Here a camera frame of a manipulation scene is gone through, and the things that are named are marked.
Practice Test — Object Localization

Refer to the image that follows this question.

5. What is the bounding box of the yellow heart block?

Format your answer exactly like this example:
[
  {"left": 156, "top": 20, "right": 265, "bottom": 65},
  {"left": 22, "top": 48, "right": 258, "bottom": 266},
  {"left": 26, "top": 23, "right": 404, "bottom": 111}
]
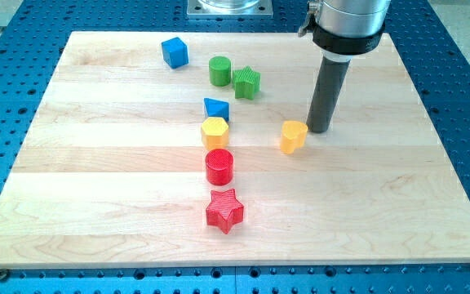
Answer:
[{"left": 280, "top": 120, "right": 308, "bottom": 154}]

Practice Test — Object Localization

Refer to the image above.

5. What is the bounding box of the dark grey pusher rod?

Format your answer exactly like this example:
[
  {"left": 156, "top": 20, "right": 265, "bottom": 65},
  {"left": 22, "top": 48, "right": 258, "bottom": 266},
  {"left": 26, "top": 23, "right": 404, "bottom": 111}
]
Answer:
[{"left": 306, "top": 57, "right": 349, "bottom": 133}]

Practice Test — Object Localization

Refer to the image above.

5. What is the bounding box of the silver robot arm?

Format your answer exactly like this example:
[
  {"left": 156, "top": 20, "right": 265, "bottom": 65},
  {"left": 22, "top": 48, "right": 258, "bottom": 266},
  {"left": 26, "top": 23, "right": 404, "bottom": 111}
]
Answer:
[{"left": 298, "top": 0, "right": 390, "bottom": 63}]

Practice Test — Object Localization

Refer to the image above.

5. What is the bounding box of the red cylinder block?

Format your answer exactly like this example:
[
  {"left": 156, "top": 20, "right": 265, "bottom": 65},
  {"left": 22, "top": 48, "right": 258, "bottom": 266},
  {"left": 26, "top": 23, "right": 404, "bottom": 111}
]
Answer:
[{"left": 205, "top": 149, "right": 233, "bottom": 185}]

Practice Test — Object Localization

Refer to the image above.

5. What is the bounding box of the yellow hexagon block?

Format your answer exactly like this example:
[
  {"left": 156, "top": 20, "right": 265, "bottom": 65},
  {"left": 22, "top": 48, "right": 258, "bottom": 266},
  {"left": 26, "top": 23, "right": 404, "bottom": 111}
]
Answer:
[{"left": 201, "top": 117, "right": 229, "bottom": 150}]

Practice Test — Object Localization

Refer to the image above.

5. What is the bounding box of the blue triangle block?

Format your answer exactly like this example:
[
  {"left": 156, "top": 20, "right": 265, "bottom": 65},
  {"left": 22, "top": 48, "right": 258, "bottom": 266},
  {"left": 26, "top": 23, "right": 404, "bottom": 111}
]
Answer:
[{"left": 203, "top": 98, "right": 229, "bottom": 122}]

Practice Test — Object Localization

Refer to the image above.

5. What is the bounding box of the red star block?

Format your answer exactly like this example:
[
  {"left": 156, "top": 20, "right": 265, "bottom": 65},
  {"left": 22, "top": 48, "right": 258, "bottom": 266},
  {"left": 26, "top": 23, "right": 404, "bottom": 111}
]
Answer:
[{"left": 206, "top": 189, "right": 244, "bottom": 234}]

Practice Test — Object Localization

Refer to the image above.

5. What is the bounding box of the green star block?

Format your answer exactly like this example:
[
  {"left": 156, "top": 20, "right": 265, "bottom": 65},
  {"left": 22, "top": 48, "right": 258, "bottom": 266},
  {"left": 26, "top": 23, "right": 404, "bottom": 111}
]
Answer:
[{"left": 232, "top": 66, "right": 260, "bottom": 100}]

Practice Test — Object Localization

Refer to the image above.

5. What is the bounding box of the green cylinder block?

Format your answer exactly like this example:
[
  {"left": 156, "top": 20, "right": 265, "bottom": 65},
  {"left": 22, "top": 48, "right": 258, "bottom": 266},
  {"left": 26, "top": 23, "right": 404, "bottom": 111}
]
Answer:
[{"left": 208, "top": 56, "right": 231, "bottom": 87}]

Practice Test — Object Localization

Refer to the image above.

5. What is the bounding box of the wooden board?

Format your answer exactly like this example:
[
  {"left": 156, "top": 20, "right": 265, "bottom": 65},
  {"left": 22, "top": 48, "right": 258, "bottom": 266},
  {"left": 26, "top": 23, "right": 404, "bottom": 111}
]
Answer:
[{"left": 0, "top": 32, "right": 470, "bottom": 269}]

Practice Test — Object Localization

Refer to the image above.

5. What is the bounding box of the blue cube block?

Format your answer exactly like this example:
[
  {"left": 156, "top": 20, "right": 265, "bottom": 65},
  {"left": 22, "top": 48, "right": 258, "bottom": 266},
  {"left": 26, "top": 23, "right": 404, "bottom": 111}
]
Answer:
[{"left": 161, "top": 37, "right": 188, "bottom": 69}]

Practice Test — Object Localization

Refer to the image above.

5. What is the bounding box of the blue perforated table plate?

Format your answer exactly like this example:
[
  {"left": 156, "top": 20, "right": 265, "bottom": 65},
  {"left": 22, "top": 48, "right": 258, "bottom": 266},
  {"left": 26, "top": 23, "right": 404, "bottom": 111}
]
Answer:
[{"left": 0, "top": 1, "right": 470, "bottom": 293}]

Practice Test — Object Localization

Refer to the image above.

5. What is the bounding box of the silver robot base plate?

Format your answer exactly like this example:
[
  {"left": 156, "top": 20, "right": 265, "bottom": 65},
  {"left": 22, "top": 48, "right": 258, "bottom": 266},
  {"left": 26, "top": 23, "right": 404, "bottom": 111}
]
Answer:
[{"left": 186, "top": 0, "right": 273, "bottom": 20}]

